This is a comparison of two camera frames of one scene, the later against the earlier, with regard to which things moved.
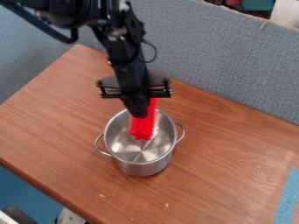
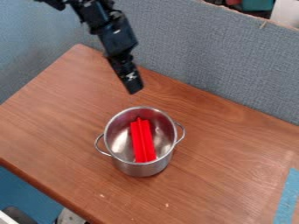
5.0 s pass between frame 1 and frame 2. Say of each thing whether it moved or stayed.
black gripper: moved
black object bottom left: stayed
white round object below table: stayed
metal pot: stayed
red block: moved
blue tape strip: stayed
